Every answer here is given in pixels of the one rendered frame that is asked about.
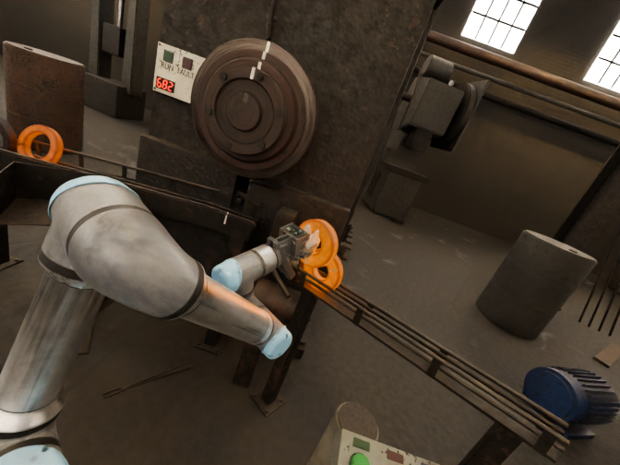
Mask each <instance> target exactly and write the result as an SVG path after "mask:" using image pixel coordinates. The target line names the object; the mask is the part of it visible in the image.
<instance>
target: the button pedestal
mask: <svg viewBox="0 0 620 465"><path fill-rule="evenodd" d="M354 437H356V438H359V439H362V440H363V441H366V442H369V443H370V449H369V452H368V451H365V450H363V449H360V448H358V447H354V446H353V438H354ZM388 450H391V451H393V452H396V453H399V454H401V455H403V465H421V462H422V463H425V464H428V465H439V464H436V463H433V462H432V461H429V460H426V459H422V458H419V457H417V456H414V455H412V454H410V453H407V452H404V451H402V450H399V449H396V448H394V447H390V446H388V445H385V444H382V443H380V442H377V441H375V440H373V439H370V438H367V437H365V436H362V435H358V434H356V433H353V432H351V431H348V430H345V429H341V430H339V431H338V432H337V433H336V434H335V439H334V445H333V451H332V458H331V464H330V465H351V459H352V457H353V456H354V455H356V454H363V455H365V456H366V457H367V459H368V460H369V463H370V465H402V464H400V463H397V462H395V461H393V460H390V459H387V456H388Z"/></svg>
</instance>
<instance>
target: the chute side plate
mask: <svg viewBox="0 0 620 465"><path fill-rule="evenodd" d="M13 161H17V162H23V163H29V164H35V165H41V166H46V167H52V168H58V169H63V168H60V167H56V166H53V165H50V164H46V163H42V162H39V161H33V160H29V159H26V158H22V157H19V156H16V155H12V154H8V153H5V152H2V151H0V171H2V170H3V169H5V167H6V166H7V165H9V164H10V163H11V162H13ZM127 187H129V188H130V189H132V190H133V191H135V192H136V193H137V194H138V196H139V197H140V199H141V201H142V202H143V204H144V205H145V206H146V207H147V208H148V209H149V211H150V212H154V213H158V214H161V215H164V216H167V217H171V218H175V219H177V220H181V221H187V222H191V223H194V224H197V225H201V226H204V227H208V228H210V229H212V230H215V231H217V232H220V233H224V234H227V235H230V236H232V232H233V230H234V231H237V232H239V233H243V234H245V239H244V241H245V242H248V240H249V236H250V233H251V230H252V227H253V224H251V223H249V222H246V221H241V220H239V219H236V218H234V217H232V216H229V215H226V214H224V213H221V212H218V211H217V210H214V209H209V208H205V207H202V206H199V205H195V204H192V203H188V202H184V201H182V200H178V199H174V198H171V197H165V196H162V195H158V194H154V193H151V192H148V191H144V190H141V189H137V188H134V187H131V186H127ZM225 216H227V219H226V222H225V224H223V223H224V220H225Z"/></svg>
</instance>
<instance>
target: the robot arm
mask: <svg viewBox="0 0 620 465"><path fill-rule="evenodd" d="M48 214H49V217H50V219H51V221H52V223H51V226H50V228H49V230H48V233H47V234H46V236H45V239H44V241H43V243H42V247H41V250H40V252H39V254H38V260H39V262H40V264H41V265H42V266H43V267H44V268H45V269H46V270H45V272H44V275H43V277H42V281H41V283H40V285H39V287H38V290H37V291H36V293H35V296H34V298H33V300H32V303H31V305H30V308H29V311H28V313H27V314H26V317H25V319H24V321H23V323H22V326H21V328H20V330H19V333H18V335H17V337H16V340H15V342H14V344H13V347H12V349H11V351H10V354H9V355H8V357H7V359H6V363H5V365H4V368H3V370H2V372H1V374H0V465H69V464H68V462H67V460H66V458H65V457H64V456H63V454H62V449H61V446H60V442H59V438H58V434H57V430H56V422H57V419H58V417H59V415H60V413H61V411H62V409H63V407H64V405H65V403H66V398H67V391H66V387H65V385H64V383H65V381H66V377H67V375H68V373H69V371H70V369H71V367H72V365H73V363H74V361H75V360H76V357H77V355H78V352H79V350H80V348H81V346H82V344H83V342H84V340H85V338H86V336H87V334H88V332H89V329H90V327H91V325H92V323H93V321H94V319H95V316H96V315H97V313H98V311H99V309H100V307H101V304H102V302H103V300H104V297H105V296H107V297H109V298H111V299H113V300H115V301H116V302H118V303H120V304H123V305H125V306H128V307H130V308H132V309H135V310H137V311H139V312H141V313H144V314H147V315H150V316H155V317H157V318H159V319H163V320H173V319H176V318H178V317H180V318H182V319H185V320H188V321H190V322H193V323H196V324H198V325H200V326H203V327H205V328H210V329H213V330H215V331H218V332H220V333H222V334H225V335H228V336H230V337H233V338H236V339H238V340H242V341H245V342H247V343H250V344H252V345H255V346H257V347H258V348H259V349H260V350H261V351H262V353H264V354H265V355H266V356H267V357H268V358H269V359H276V358H278V357H280V356H281V355H283V354H284V353H285V352H286V350H287V349H288V348H289V347H290V345H291V343H292V334H291V332H290V331H289V330H288V329H287V328H286V326H283V325H282V324H281V322H280V321H279V320H278V319H277V318H276V317H275V316H274V315H273V314H272V313H271V312H270V311H269V310H268V309H267V308H266V307H265V306H264V305H263V304H262V303H261V302H260V301H259V300H258V299H257V298H256V297H255V295H254V281H255V280H257V279H259V278H261V277H263V276H265V275H267V274H269V273H270V272H271V271H273V270H275V269H276V268H278V269H279V271H280V274H281V275H282V276H283V277H286V278H288V279H289V280H291V279H292V278H293V277H294V276H295V273H294V271H293V269H292V266H291V264H290V262H289V260H291V261H298V260H300V259H305V258H307V257H310V256H311V255H312V254H313V253H314V252H315V251H316V248H317V247H318V245H319V243H320V238H319V230H316V231H315V232H314V233H311V225H310V224H308V225H306V226H305V227H304V229H301V228H300V227H298V226H297V225H295V224H293V222H292V223H290V224H287V225H285V226H283V227H280V232H279V237H278V238H275V239H274V238H273V237H272V236H270V237H268V239H267V243H266V244H263V245H260V246H258V247H256V248H253V249H251V250H249V251H247V252H244V253H242V254H241V255H238V256H235V257H233V258H229V259H226V260H225V261H224V262H222V263H220V264H219V265H217V266H215V267H214V268H213V270H212V272H211V277H212V278H211V277H209V276H208V275H206V273H205V270H204V268H203V267H202V265H201V264H200V263H199V262H197V261H196V260H195V259H194V258H192V257H191V256H189V255H188V254H187V253H186V252H185V251H184V250H183V249H182V248H181V247H180V246H179V245H178V243H176V242H175V241H174V239H173V238H172V237H171V235H170V234H169V233H168V232H167V231H166V229H165V228H164V227H163V225H162V224H161V223H160V222H159V221H158V220H157V219H156V218H155V216H154V215H153V214H152V213H151V212H150V211H149V209H148V208H147V207H146V206H145V205H144V204H143V202H142V201H141V199H140V197H139V196H138V194H137V193H136V192H135V191H133V190H132V189H130V188H129V187H127V186H126V185H124V184H123V183H121V182H119V181H117V180H115V179H113V178H110V177H105V176H98V175H91V176H83V177H79V178H77V179H74V180H70V181H68V182H66V183H64V184H63V185H61V186H60V187H58V188H57V189H56V190H55V192H54V193H53V195H52V197H51V199H50V203H49V207H48ZM289 225H290V226H289ZM287 226H288V227H287Z"/></svg>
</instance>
